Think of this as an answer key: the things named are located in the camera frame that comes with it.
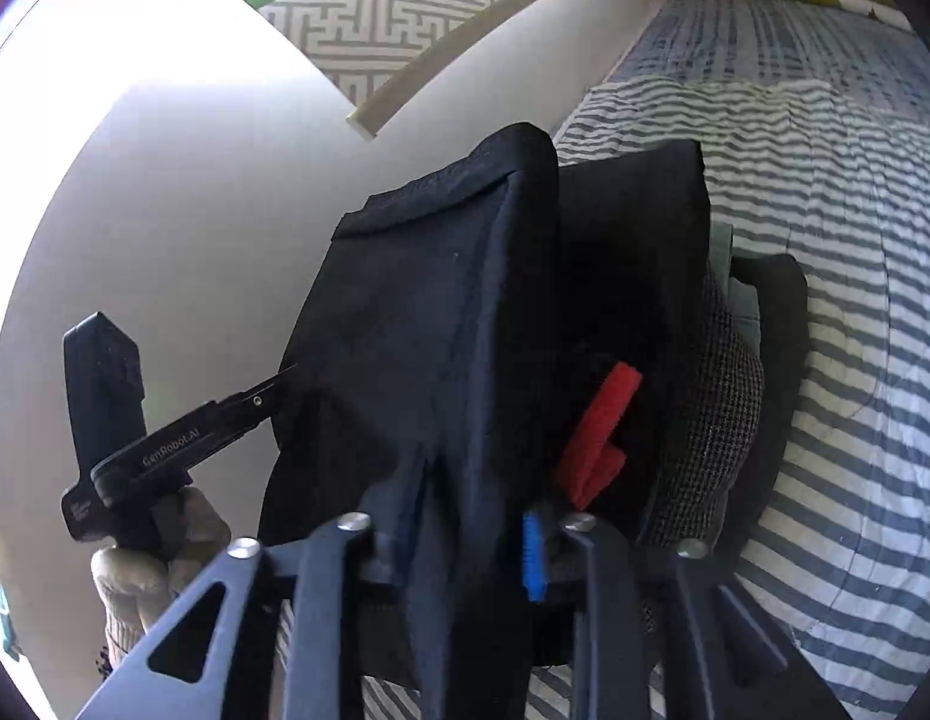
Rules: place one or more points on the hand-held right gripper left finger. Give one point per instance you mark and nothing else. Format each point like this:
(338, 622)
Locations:
(337, 562)

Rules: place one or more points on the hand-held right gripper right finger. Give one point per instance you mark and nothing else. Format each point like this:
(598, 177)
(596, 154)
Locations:
(535, 559)

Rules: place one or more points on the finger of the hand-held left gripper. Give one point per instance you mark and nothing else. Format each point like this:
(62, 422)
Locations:
(247, 409)

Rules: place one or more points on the black pants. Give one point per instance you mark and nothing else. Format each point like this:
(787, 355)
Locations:
(435, 315)

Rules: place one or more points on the person's left hand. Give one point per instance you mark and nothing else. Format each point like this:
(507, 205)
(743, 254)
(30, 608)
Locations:
(142, 585)

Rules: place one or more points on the dark grey tweed folded garment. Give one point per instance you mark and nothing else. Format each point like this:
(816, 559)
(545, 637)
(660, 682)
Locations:
(724, 420)

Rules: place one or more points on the blue white striped quilt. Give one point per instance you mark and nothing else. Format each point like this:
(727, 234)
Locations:
(847, 315)

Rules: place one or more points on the blue plaid bed sheet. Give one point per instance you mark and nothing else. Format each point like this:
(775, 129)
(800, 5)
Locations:
(772, 37)

